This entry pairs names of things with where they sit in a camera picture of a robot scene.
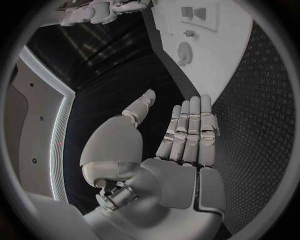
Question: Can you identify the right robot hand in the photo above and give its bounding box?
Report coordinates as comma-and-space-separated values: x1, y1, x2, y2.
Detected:
59, 0, 152, 27

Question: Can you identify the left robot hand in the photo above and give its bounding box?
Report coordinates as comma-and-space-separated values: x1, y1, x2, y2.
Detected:
79, 89, 228, 240

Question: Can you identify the white task board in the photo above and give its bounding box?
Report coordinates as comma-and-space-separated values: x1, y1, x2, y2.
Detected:
149, 0, 255, 106

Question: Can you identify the grey square block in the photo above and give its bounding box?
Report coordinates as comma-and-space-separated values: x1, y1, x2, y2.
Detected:
180, 6, 194, 18

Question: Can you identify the grey gear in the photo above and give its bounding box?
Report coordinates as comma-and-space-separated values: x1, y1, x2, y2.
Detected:
176, 41, 195, 67

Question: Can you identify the grey flared block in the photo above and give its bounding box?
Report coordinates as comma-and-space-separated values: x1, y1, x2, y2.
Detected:
193, 7, 208, 20

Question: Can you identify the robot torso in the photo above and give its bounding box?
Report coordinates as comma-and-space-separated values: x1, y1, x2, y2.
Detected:
4, 44, 77, 206

